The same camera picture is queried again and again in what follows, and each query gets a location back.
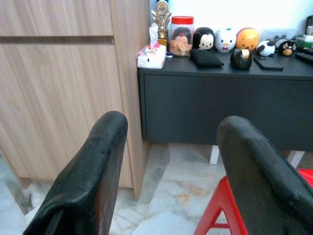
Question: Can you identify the red-lidded clear snack jar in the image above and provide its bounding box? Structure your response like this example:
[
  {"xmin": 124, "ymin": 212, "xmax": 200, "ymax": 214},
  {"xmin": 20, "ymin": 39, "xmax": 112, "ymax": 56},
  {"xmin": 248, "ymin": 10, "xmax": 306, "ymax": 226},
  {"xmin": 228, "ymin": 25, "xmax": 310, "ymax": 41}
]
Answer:
[{"xmin": 168, "ymin": 16, "xmax": 195, "ymax": 57}]

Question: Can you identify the black bird plush toy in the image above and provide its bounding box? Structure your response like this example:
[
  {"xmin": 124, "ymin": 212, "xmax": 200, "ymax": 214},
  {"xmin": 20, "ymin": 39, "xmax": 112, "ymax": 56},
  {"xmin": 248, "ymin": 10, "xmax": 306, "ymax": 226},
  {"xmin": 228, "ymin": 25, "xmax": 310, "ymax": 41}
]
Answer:
[{"xmin": 275, "ymin": 35, "xmax": 297, "ymax": 57}]

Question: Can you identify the black remote control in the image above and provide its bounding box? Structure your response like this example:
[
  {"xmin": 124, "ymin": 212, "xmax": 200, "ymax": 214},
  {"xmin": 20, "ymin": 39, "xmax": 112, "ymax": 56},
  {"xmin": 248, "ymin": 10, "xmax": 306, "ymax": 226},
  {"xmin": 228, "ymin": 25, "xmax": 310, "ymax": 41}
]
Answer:
[{"xmin": 295, "ymin": 52, "xmax": 313, "ymax": 65}]

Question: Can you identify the yellow bear plush toy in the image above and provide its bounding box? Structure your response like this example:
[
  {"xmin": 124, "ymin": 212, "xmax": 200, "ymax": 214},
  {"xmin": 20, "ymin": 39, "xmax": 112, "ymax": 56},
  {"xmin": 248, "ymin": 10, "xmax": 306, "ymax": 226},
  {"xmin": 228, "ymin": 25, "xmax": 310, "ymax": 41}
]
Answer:
[{"xmin": 235, "ymin": 27, "xmax": 260, "ymax": 52}]

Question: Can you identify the light wood tall cabinet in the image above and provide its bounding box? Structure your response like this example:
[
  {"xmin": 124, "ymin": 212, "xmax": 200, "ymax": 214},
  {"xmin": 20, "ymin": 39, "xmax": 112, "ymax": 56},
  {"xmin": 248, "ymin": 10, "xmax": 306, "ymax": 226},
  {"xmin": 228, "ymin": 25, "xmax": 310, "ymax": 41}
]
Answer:
[{"xmin": 0, "ymin": 0, "xmax": 151, "ymax": 199}]

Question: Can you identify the black smartphone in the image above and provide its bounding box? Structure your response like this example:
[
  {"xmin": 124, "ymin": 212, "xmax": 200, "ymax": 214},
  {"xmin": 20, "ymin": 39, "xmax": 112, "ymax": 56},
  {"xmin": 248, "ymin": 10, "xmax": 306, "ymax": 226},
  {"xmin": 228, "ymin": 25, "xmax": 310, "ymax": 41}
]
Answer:
[{"xmin": 253, "ymin": 56, "xmax": 284, "ymax": 71}]

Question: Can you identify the gold trophy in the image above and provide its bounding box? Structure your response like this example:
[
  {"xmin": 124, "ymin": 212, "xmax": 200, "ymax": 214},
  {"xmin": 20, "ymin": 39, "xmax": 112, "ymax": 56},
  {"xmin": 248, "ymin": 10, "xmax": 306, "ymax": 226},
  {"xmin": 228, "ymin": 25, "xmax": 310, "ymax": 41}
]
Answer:
[{"xmin": 151, "ymin": 0, "xmax": 173, "ymax": 47}]

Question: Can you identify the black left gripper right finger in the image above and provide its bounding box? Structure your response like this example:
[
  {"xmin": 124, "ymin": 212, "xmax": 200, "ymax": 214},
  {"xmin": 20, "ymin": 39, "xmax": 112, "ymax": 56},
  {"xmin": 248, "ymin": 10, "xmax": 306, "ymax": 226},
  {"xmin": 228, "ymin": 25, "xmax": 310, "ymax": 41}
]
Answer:
[{"xmin": 216, "ymin": 115, "xmax": 313, "ymax": 235}]

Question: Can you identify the black sideboard with white legs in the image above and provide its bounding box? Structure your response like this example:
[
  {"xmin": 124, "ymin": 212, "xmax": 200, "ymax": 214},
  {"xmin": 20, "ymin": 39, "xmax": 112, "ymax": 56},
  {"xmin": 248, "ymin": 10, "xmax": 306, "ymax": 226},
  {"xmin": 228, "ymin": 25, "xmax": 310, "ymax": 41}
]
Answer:
[{"xmin": 138, "ymin": 47, "xmax": 313, "ymax": 169}]

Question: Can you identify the red plastic stool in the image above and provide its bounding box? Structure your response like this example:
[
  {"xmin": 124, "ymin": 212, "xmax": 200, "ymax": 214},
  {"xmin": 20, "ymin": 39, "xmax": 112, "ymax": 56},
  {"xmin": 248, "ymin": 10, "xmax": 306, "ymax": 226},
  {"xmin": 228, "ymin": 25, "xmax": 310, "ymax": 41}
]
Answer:
[{"xmin": 193, "ymin": 168, "xmax": 313, "ymax": 235}]

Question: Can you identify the black and white panda plush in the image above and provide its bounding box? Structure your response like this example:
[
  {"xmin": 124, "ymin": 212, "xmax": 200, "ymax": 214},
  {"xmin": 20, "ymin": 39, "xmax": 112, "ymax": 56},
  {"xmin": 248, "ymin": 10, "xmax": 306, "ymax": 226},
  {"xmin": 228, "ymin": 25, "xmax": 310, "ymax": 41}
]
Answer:
[{"xmin": 255, "ymin": 40, "xmax": 276, "ymax": 59}]

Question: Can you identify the black mouse plush toy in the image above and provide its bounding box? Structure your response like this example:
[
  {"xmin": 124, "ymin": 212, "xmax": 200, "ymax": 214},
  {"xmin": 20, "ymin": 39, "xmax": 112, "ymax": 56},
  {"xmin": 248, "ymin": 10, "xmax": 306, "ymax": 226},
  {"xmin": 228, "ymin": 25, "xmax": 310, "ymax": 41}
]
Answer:
[{"xmin": 192, "ymin": 26, "xmax": 216, "ymax": 51}]

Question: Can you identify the white tissue pack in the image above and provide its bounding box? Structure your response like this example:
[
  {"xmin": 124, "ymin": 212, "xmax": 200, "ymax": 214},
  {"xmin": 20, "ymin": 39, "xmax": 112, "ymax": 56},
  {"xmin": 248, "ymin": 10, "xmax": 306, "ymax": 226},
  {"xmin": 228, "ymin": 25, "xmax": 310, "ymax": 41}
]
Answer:
[{"xmin": 137, "ymin": 23, "xmax": 167, "ymax": 70}]

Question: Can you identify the white duck plush toy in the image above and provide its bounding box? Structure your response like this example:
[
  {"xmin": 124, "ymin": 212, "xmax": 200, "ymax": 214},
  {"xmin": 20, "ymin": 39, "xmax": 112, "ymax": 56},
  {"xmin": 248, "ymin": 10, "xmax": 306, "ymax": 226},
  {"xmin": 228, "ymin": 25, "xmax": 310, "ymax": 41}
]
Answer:
[{"xmin": 215, "ymin": 27, "xmax": 237, "ymax": 53}]

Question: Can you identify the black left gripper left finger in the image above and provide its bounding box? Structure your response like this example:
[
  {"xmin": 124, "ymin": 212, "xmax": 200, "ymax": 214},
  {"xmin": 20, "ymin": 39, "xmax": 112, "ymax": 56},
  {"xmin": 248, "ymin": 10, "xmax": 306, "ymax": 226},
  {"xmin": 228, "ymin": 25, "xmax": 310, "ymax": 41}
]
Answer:
[{"xmin": 23, "ymin": 111, "xmax": 129, "ymax": 235}]

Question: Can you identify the black fabric pouch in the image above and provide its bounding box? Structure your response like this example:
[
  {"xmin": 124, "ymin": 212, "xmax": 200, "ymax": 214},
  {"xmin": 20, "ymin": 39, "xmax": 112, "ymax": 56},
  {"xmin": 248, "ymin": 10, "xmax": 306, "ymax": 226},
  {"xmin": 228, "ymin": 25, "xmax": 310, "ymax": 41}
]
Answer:
[{"xmin": 190, "ymin": 48, "xmax": 224, "ymax": 68}]

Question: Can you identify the black round plush with yellow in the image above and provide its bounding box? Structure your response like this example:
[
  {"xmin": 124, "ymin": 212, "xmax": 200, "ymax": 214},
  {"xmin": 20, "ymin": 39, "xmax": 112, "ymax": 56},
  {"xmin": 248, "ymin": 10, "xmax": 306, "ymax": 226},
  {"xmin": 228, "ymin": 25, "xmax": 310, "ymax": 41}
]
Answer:
[{"xmin": 229, "ymin": 48, "xmax": 253, "ymax": 70}]

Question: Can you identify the green and white plush toy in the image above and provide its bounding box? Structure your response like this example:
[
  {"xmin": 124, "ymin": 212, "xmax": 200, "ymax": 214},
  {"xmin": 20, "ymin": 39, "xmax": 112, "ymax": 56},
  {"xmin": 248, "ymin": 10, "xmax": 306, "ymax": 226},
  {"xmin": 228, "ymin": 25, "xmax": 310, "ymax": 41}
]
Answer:
[{"xmin": 293, "ymin": 33, "xmax": 313, "ymax": 49}]

